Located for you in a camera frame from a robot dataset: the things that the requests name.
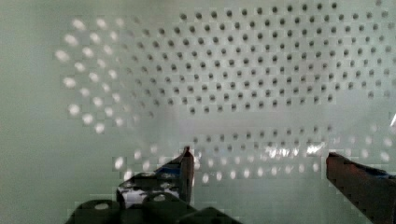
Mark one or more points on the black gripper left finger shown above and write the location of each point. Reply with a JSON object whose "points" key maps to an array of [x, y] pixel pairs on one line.
{"points": [[162, 196]]}

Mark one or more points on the mint green plastic strainer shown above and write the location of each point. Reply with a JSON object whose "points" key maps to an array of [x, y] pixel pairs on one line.
{"points": [[96, 91]]}

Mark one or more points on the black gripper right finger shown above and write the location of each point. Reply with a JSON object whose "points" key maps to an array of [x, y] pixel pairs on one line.
{"points": [[371, 190]]}

